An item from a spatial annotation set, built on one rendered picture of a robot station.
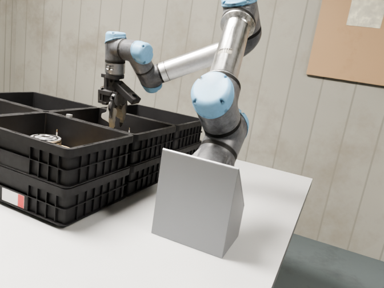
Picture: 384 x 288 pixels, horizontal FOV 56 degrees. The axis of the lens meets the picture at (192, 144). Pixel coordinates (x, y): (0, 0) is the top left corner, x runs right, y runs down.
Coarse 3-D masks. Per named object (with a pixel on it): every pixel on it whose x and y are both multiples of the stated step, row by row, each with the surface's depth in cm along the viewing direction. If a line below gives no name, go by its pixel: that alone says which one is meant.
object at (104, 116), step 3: (114, 108) 136; (108, 111) 138; (114, 111) 137; (102, 114) 139; (105, 114) 138; (108, 114) 138; (114, 114) 137; (102, 117) 139; (105, 117) 138; (108, 117) 138; (114, 117) 137; (105, 120) 138; (108, 120) 138; (111, 120) 136; (114, 120) 138; (111, 123) 137; (114, 123) 138; (111, 126) 138; (114, 126) 139
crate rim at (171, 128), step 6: (90, 108) 154; (96, 108) 156; (102, 108) 158; (60, 114) 132; (126, 114) 152; (150, 120) 148; (102, 126) 123; (174, 126) 142; (126, 132) 120; (144, 132) 124; (150, 132) 126; (156, 132) 130; (162, 132) 134; (168, 132) 138; (174, 132) 143; (138, 138) 120; (144, 138) 123
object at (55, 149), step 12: (72, 120) 126; (0, 132) 101; (12, 132) 99; (120, 132) 119; (24, 144) 98; (36, 144) 96; (48, 144) 94; (96, 144) 100; (108, 144) 105; (120, 144) 111; (60, 156) 93; (72, 156) 93
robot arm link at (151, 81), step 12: (204, 48) 132; (216, 48) 130; (252, 48) 129; (168, 60) 134; (180, 60) 132; (192, 60) 131; (204, 60) 131; (156, 72) 133; (168, 72) 133; (180, 72) 133; (192, 72) 135; (144, 84) 135; (156, 84) 136
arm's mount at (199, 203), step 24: (168, 168) 97; (192, 168) 94; (216, 168) 92; (168, 192) 99; (192, 192) 96; (216, 192) 93; (240, 192) 97; (168, 216) 100; (192, 216) 97; (216, 216) 94; (240, 216) 105; (192, 240) 98; (216, 240) 95
